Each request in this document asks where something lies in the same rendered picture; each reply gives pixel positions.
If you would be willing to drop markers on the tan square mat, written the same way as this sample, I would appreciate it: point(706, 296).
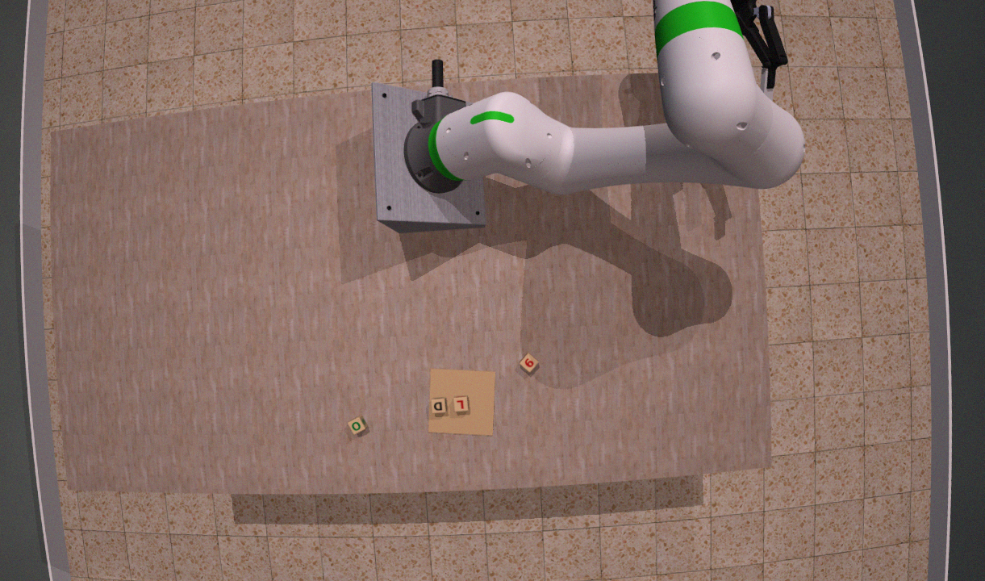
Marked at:
point(480, 388)

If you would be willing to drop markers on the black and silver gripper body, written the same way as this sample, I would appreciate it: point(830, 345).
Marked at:
point(745, 8)

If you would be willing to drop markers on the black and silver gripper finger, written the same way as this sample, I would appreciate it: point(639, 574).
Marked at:
point(772, 56)

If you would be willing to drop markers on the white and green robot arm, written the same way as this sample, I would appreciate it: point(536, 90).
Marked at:
point(729, 132)

